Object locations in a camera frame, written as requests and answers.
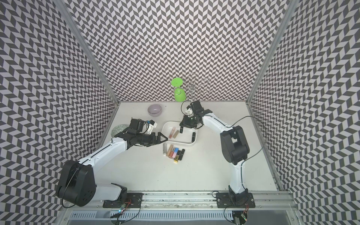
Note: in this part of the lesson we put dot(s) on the black gold square lipstick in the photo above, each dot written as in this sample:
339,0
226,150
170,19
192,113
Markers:
176,159

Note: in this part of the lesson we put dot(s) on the red brown lip gloss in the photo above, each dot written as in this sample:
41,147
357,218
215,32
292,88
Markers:
172,152

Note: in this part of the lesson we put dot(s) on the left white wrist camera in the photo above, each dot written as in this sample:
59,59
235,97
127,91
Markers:
150,125

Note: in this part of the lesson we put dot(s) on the grey purple bowl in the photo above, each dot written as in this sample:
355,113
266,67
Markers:
154,110

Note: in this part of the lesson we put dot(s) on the green patterned small bowl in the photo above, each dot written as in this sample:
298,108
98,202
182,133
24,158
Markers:
117,129

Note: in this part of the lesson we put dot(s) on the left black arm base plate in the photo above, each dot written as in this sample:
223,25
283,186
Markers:
133,200

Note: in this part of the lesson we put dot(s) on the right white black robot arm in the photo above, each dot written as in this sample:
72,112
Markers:
234,147

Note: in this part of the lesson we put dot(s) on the brown tan lipstick tube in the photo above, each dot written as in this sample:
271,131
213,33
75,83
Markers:
175,134

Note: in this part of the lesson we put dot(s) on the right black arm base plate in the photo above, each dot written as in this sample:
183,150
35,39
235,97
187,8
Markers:
243,200

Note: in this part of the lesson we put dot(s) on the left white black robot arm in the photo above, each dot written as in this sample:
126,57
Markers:
77,184

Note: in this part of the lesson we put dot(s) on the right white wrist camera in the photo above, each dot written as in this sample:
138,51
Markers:
189,111

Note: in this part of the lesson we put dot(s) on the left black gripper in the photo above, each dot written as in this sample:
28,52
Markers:
154,141

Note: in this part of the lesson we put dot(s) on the green plastic cup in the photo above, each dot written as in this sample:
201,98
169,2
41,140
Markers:
179,92

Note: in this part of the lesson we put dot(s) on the pink lip gloss tube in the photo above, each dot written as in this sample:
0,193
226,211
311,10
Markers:
172,132

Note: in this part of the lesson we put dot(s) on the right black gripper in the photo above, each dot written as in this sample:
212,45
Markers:
186,123

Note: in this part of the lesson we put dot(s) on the silver grey lipstick tube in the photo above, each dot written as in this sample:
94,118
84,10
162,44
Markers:
164,149

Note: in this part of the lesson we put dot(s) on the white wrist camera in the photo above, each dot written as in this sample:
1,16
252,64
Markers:
150,125
189,111

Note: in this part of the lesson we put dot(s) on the white plastic storage box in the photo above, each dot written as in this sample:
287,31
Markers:
185,138

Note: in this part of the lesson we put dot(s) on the beige tan lipstick tube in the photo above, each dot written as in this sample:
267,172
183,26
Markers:
170,151

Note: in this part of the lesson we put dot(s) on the chrome metal stand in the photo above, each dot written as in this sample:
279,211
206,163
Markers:
197,88

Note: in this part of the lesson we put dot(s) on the aluminium front rail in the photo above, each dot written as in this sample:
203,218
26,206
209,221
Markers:
213,200

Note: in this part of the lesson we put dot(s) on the black round lipstick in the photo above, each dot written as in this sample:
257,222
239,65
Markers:
181,155

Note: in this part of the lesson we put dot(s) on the blue pink gradient lipstick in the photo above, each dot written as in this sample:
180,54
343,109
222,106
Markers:
175,152

